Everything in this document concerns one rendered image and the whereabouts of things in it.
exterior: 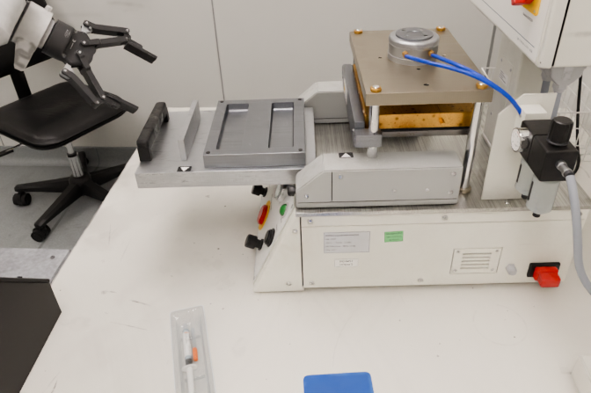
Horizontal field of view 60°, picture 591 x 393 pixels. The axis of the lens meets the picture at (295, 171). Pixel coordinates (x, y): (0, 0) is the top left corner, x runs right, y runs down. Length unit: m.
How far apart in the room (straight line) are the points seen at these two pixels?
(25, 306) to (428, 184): 0.63
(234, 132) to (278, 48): 1.46
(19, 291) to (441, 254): 0.65
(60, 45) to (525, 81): 0.87
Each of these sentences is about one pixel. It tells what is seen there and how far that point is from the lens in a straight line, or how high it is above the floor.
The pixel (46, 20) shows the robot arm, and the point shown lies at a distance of 1.16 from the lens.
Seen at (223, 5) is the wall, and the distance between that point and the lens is 2.33.
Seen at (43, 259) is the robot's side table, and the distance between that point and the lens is 1.12.
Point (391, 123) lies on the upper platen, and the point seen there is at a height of 1.04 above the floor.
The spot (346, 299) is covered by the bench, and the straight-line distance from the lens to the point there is 0.91.
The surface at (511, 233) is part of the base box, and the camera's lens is 0.90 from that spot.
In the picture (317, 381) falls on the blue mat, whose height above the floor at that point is 0.75.
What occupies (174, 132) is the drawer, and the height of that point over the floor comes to 0.97.
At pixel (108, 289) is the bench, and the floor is 0.75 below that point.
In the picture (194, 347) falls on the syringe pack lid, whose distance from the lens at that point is 0.84.
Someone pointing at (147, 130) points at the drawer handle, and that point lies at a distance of 0.91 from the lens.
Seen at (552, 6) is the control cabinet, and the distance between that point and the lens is 0.73.
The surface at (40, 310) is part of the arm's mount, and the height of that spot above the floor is 0.80.
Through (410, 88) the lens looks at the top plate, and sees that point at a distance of 0.76.
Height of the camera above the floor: 1.42
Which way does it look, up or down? 34 degrees down
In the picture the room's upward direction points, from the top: 2 degrees counter-clockwise
